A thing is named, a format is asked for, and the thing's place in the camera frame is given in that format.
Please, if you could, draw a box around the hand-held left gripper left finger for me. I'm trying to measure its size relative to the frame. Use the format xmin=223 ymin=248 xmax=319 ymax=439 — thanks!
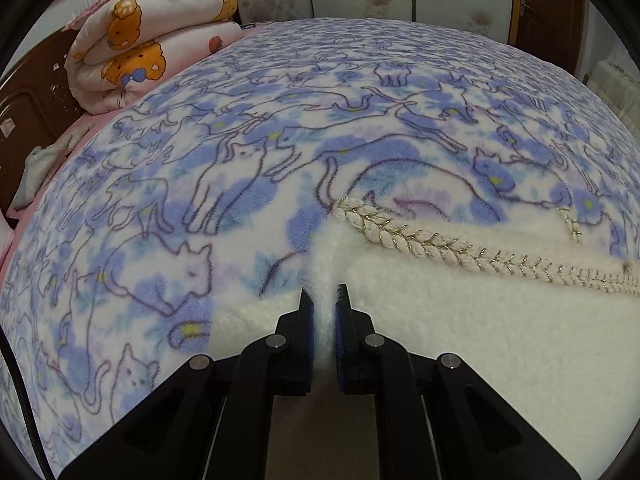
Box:
xmin=57 ymin=287 xmax=316 ymax=480

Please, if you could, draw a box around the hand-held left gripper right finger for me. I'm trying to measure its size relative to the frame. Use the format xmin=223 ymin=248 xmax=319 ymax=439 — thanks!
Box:
xmin=335 ymin=284 xmax=581 ymax=480

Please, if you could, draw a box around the cream fuzzy cardigan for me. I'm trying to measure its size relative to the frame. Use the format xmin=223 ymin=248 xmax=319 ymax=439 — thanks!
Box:
xmin=210 ymin=197 xmax=640 ymax=480

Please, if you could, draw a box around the purple cat print blanket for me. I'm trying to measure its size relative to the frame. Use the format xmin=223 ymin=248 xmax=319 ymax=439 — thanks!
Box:
xmin=0 ymin=17 xmax=640 ymax=480

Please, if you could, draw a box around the pink bed sheet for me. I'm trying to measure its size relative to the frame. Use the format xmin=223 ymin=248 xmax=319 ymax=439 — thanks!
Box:
xmin=0 ymin=22 xmax=261 ymax=271

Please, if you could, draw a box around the grey cloth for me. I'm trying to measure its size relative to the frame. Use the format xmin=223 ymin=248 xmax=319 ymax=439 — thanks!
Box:
xmin=11 ymin=132 xmax=91 ymax=211

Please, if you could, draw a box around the folded bear print quilt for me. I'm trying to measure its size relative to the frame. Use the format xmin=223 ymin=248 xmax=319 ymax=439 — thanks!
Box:
xmin=64 ymin=0 xmax=243 ymax=116

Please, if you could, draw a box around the brown wooden headboard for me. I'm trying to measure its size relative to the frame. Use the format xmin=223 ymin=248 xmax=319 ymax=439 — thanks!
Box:
xmin=0 ymin=30 xmax=83 ymax=216

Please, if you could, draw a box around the white radiator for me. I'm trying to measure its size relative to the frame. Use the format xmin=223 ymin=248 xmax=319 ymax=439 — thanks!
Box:
xmin=585 ymin=60 xmax=640 ymax=126

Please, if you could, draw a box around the brown wooden door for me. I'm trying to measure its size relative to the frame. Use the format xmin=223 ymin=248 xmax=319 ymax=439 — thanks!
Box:
xmin=515 ymin=0 xmax=586 ymax=68

